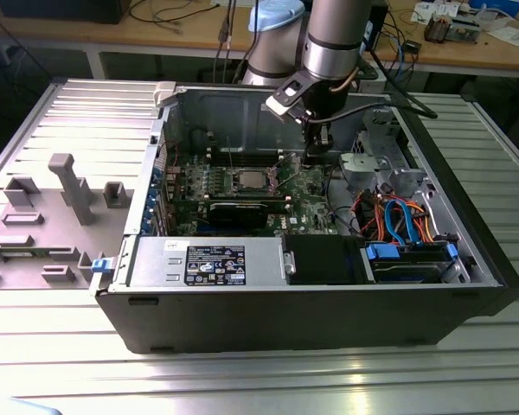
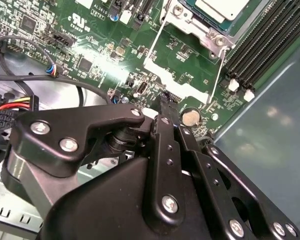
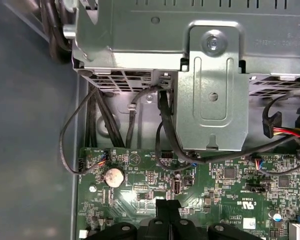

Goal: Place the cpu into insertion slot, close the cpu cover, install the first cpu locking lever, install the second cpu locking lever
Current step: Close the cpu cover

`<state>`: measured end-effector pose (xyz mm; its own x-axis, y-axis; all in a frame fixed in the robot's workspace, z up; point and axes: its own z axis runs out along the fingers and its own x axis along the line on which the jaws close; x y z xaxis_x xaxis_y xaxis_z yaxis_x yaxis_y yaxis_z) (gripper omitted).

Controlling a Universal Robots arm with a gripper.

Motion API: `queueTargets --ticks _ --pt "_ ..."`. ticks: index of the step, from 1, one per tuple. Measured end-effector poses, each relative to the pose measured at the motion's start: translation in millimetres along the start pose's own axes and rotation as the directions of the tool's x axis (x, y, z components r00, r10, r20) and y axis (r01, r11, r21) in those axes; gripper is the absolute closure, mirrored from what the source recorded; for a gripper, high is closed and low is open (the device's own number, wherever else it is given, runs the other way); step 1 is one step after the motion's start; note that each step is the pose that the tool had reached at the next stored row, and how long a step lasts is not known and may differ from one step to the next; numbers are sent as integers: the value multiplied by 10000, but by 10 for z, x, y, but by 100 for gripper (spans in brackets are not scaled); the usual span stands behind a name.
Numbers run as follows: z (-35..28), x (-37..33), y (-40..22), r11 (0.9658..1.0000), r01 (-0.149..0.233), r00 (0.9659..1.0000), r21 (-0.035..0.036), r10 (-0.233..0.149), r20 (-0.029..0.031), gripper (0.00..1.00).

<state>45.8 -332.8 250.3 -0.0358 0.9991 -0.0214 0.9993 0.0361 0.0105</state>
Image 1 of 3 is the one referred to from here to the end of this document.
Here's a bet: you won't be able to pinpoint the black PC case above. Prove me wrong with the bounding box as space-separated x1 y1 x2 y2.
88 80 519 355

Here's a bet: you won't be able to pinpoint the silver CPU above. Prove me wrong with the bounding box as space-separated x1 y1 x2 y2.
239 170 268 189

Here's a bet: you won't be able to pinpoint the black RAM slot white clips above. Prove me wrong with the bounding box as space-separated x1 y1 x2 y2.
206 147 285 154
206 156 285 163

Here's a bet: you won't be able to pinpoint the grey power supply unit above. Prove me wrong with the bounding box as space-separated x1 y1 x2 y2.
127 236 289 289

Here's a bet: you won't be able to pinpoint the white case latch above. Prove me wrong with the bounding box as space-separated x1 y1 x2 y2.
152 80 179 109

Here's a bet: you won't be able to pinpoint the grey metal drive cage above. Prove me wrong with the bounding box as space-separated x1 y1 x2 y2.
339 107 432 195

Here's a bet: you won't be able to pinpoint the CPU socket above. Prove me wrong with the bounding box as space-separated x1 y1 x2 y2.
227 165 283 196

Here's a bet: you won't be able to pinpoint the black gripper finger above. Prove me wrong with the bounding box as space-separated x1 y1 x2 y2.
305 123 335 168

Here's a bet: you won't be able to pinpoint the white papers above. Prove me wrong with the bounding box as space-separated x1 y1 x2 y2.
486 25 519 47

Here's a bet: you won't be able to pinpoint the wooden workbench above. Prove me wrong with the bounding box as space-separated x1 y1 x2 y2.
0 0 519 81

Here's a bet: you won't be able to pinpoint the hard disk in blue carrier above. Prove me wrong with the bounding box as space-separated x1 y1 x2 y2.
362 241 459 285

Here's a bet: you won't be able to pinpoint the grey parts rack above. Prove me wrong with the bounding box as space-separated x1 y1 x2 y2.
0 153 135 291

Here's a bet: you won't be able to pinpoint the orange wire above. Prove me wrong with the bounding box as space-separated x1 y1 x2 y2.
408 198 439 246
370 201 389 239

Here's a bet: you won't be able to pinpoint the brown coil device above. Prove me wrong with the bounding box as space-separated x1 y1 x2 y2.
423 12 451 44

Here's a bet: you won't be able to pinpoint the black graphics card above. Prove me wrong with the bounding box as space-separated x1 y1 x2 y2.
207 201 270 230

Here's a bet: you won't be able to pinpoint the blue wire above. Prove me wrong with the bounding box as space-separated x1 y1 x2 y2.
383 196 421 248

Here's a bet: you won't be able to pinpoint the green motherboard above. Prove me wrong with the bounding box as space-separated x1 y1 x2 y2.
163 149 358 238

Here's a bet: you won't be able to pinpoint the black box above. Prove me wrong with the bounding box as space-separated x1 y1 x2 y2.
0 0 125 25

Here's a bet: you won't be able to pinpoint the black desktop device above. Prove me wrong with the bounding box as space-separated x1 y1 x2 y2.
369 0 391 52

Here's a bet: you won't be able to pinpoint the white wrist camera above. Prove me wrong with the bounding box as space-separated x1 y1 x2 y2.
266 80 309 123

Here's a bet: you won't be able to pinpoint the grey device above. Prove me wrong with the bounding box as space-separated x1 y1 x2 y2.
449 15 481 44

